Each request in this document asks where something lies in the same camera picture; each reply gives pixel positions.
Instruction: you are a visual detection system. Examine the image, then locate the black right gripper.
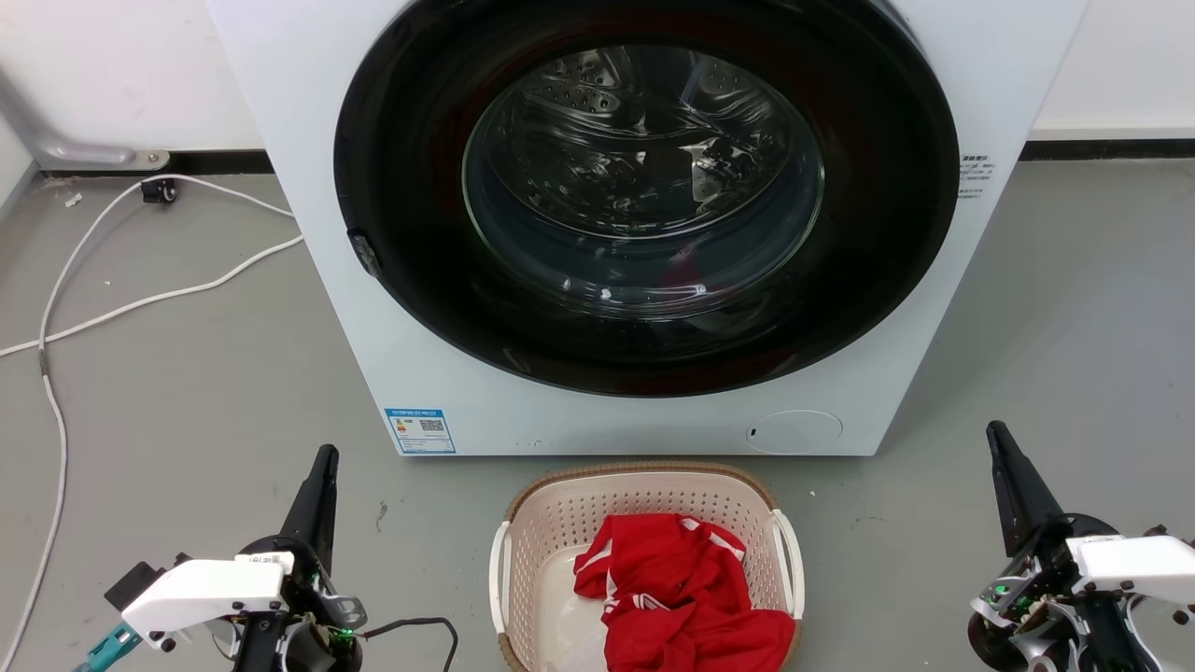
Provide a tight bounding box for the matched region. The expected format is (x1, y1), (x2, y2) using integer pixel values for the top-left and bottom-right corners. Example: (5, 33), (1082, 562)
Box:
(966, 420), (1160, 672)

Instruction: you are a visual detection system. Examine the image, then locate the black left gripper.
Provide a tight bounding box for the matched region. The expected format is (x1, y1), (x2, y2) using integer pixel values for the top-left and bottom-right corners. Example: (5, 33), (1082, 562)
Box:
(227, 444), (368, 672)

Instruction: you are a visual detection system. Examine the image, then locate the beige perforated laundry basket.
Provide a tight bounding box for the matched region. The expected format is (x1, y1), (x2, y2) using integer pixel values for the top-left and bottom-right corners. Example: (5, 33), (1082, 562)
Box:
(488, 461), (807, 672)

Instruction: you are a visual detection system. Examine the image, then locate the blue energy label sticker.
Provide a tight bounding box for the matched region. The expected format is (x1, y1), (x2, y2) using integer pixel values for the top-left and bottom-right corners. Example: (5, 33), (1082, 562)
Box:
(384, 407), (457, 456)

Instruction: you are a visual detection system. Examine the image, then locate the white front-load washing machine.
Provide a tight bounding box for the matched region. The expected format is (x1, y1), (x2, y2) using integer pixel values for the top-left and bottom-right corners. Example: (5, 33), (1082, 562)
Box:
(206, 0), (1090, 458)

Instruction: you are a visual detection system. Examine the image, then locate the round white filter cover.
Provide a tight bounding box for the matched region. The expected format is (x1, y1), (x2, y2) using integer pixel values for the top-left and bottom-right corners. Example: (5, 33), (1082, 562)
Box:
(746, 410), (844, 456)

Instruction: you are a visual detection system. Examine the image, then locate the teal connector plug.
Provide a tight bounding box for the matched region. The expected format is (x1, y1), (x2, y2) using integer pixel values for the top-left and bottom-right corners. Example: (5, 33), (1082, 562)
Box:
(73, 623), (143, 672)

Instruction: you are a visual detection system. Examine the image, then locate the black round washer door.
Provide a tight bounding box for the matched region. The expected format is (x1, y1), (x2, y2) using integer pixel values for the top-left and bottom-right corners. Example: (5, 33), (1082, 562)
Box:
(333, 0), (962, 399)

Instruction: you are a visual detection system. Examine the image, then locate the small printed text sticker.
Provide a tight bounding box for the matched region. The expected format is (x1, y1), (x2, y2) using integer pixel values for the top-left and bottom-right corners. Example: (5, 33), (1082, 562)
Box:
(957, 154), (994, 201)

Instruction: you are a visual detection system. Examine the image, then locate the red garment with white stripes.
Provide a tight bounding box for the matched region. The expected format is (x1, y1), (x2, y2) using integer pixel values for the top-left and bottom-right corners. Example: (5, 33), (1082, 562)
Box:
(572, 512), (797, 672)

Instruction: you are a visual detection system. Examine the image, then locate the black baseboard strip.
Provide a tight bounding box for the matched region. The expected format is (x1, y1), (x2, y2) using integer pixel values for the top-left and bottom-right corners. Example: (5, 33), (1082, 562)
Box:
(1019, 139), (1195, 162)

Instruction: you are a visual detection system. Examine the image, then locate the thin black left gripper cable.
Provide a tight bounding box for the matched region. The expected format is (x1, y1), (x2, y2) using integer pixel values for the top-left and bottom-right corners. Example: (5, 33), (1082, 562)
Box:
(359, 616), (460, 672)

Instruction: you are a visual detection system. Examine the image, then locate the white power cable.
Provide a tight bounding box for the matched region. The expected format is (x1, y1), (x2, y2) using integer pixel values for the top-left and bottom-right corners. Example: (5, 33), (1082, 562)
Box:
(0, 234), (306, 359)

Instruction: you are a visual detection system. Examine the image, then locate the long white floor cable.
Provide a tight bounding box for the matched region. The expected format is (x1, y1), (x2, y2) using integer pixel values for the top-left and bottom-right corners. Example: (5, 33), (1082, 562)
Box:
(0, 174), (296, 665)

